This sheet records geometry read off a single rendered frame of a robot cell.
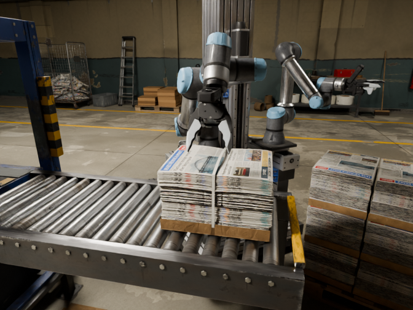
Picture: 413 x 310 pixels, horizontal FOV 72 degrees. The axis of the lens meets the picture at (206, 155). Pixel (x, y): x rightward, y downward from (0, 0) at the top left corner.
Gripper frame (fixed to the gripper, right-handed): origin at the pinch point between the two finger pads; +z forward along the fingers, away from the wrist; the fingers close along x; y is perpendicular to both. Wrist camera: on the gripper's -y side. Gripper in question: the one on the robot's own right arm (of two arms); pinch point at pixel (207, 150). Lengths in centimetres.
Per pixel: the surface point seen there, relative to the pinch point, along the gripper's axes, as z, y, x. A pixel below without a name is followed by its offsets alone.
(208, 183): 7.4, 15.8, 1.8
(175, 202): 14.0, 19.9, 13.1
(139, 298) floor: 71, 103, 53
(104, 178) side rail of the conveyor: 5, 58, 62
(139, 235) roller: 26.3, 22.8, 25.2
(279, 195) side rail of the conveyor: 6, 57, -23
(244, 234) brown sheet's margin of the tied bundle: 22.4, 24.6, -10.5
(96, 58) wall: -395, 622, 477
